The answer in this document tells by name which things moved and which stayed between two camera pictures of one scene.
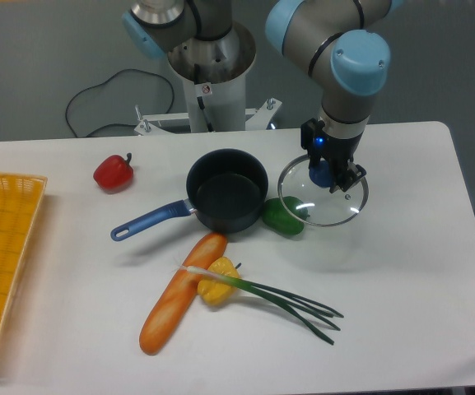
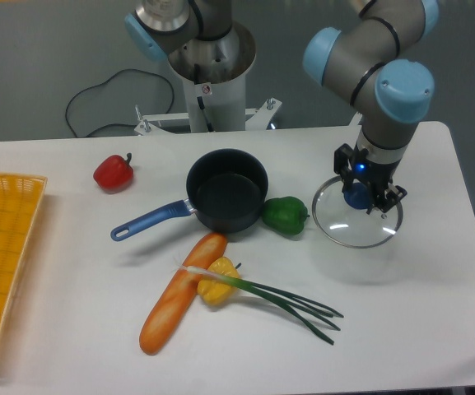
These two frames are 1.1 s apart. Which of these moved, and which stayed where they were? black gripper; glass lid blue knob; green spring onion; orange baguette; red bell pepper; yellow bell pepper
Moved: glass lid blue knob; black gripper
Stayed: red bell pepper; orange baguette; green spring onion; yellow bell pepper
